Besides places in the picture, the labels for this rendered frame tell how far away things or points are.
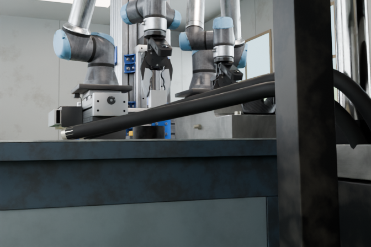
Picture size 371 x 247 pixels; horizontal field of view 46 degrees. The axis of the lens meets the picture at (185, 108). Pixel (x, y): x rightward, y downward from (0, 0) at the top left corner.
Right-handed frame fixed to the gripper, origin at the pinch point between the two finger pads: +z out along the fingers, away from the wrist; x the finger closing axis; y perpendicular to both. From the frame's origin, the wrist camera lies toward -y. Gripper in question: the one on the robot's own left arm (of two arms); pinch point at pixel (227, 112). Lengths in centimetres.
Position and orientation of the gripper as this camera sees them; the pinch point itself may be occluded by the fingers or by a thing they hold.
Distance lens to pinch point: 159.7
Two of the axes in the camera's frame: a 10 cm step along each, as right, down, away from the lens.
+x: -9.5, -0.1, -3.0
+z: 0.1, 10.0, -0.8
